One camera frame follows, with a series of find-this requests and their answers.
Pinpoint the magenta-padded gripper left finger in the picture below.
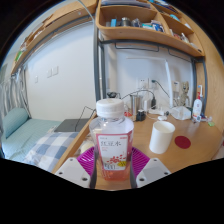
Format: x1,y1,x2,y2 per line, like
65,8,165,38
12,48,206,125
54,146,99,190

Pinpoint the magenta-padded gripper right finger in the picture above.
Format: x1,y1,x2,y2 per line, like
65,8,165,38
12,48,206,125
129,146,172,189

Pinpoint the pink drink bottle white cap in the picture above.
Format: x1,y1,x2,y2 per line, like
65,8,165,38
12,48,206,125
89,97,135,182

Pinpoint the white cup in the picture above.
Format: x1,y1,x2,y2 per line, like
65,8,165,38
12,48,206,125
148,120,176,155

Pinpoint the flat round red coaster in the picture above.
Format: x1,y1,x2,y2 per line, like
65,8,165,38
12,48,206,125
174,135,192,150

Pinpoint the dark laptop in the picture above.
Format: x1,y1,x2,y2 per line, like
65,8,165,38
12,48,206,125
54,118,91,133

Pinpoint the small black charger block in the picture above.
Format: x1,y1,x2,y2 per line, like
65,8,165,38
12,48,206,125
135,109,147,122

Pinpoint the white tissue pack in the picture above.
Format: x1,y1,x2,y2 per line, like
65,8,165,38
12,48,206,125
170,105,192,121

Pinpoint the steel cup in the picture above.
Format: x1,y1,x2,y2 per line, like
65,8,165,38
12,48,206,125
129,93,144,116

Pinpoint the pale green pillow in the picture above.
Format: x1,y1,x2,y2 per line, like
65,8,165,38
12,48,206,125
2,107,30,139

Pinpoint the white pump bottle red nozzle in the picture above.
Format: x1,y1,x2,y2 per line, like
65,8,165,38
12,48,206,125
192,91,203,118

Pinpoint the wooden figurine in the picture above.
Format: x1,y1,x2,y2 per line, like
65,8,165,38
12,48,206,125
179,80,191,108

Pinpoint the wooden shelf unit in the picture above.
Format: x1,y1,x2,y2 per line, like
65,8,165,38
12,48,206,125
95,0,205,58

